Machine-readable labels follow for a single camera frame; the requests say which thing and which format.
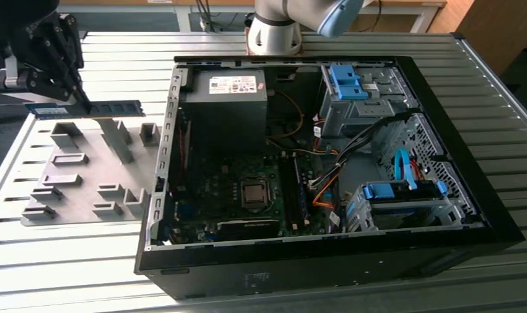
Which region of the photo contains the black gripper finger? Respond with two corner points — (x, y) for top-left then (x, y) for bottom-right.
(28, 70), (72, 102)
(36, 13), (94, 115)

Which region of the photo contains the black RAM slot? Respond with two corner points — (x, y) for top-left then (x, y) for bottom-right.
(276, 152), (300, 231)

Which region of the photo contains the grey plastic parts rack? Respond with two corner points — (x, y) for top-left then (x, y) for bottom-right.
(20, 119), (163, 228)

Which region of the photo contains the grey power supply unit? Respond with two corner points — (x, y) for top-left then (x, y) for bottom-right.
(180, 68), (268, 154)

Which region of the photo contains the green motherboard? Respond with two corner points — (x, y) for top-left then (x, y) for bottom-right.
(167, 151), (334, 244)

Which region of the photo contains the CPU socket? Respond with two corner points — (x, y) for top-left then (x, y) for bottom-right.
(236, 175), (274, 213)

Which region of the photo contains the silver CPU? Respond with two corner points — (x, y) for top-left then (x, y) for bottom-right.
(243, 184), (267, 203)

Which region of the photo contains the black graphics card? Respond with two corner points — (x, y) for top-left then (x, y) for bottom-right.
(215, 217), (282, 241)

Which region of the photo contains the blue plastic drive carrier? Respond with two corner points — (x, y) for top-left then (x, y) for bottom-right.
(327, 65), (371, 100)

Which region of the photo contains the grey metal drive cage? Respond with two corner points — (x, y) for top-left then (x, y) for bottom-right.
(319, 65), (417, 138)

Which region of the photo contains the black open PC case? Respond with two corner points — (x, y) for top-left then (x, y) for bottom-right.
(134, 54), (526, 300)

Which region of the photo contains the blue disk carrier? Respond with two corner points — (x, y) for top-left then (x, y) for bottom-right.
(362, 181), (449, 200)

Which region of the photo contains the wooden cabinet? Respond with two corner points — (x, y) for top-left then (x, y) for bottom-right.
(429, 0), (527, 76)

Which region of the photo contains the grey metal disk bay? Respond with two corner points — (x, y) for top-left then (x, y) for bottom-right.
(342, 185), (481, 233)

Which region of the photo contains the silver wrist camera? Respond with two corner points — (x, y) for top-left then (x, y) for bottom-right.
(0, 57), (35, 102)

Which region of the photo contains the black cable white plug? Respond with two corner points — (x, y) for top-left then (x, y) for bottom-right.
(195, 0), (219, 33)

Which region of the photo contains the brown looped wire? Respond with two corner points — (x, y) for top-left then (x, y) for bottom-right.
(267, 91), (306, 141)

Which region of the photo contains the black cable bundle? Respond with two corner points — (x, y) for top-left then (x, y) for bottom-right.
(333, 112), (411, 170)

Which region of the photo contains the orange wire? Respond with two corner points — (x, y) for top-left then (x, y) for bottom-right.
(311, 182), (334, 208)

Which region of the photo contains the white desk frame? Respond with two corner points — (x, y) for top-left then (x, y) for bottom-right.
(171, 0), (447, 33)

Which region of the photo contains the blue SATA wire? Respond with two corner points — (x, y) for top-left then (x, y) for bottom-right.
(394, 148), (418, 192)

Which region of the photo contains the red SATA wire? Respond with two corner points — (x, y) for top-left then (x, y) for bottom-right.
(410, 159), (426, 182)

